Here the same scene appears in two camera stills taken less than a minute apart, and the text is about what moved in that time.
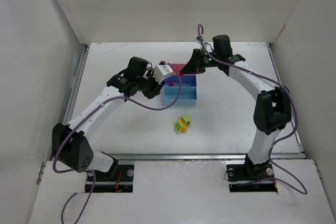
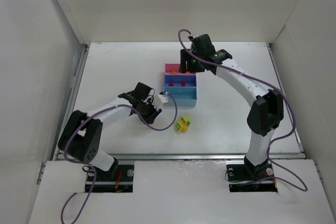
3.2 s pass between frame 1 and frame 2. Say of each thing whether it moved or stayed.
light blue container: stayed
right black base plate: stayed
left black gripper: moved
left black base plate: stayed
